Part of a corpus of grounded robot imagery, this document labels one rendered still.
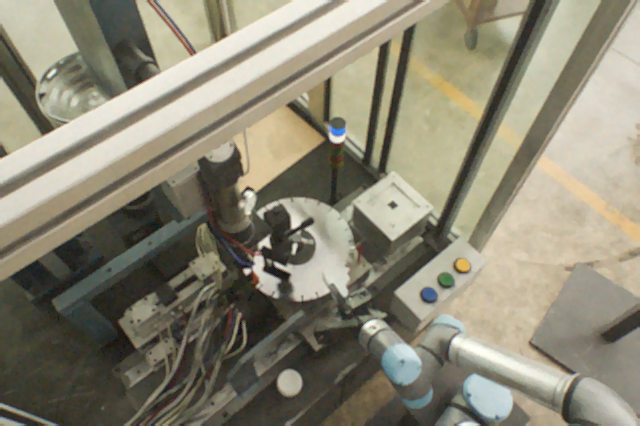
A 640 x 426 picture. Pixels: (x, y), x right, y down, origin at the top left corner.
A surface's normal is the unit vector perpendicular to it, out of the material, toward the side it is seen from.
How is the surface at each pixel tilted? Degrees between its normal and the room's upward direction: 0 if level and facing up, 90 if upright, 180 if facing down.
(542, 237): 0
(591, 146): 0
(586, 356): 0
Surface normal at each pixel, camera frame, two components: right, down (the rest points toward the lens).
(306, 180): 0.00, -0.50
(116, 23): 0.65, 0.66
